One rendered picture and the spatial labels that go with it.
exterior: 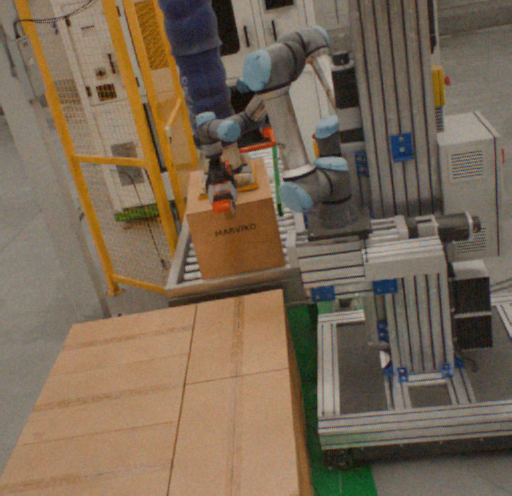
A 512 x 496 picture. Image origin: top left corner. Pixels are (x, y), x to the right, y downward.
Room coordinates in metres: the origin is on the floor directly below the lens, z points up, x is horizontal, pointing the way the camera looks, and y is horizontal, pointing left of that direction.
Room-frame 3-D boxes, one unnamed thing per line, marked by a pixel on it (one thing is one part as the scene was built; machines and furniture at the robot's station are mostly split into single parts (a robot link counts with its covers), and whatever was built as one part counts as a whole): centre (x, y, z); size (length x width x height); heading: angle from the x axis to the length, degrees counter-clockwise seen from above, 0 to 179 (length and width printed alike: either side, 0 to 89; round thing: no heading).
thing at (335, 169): (2.07, -0.30, 1.20); 0.13 x 0.12 x 0.14; 126
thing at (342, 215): (2.07, -0.30, 1.09); 0.15 x 0.15 x 0.10
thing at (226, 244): (2.97, 0.08, 0.75); 0.60 x 0.40 x 0.40; 178
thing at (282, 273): (2.64, 0.12, 0.58); 0.70 x 0.03 x 0.06; 85
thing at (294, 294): (2.64, 0.12, 0.48); 0.70 x 0.03 x 0.15; 85
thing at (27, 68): (3.46, 0.97, 1.62); 0.20 x 0.05 x 0.30; 175
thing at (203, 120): (2.38, 0.09, 1.38); 0.09 x 0.08 x 0.11; 36
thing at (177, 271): (3.83, 0.35, 0.50); 2.31 x 0.05 x 0.19; 175
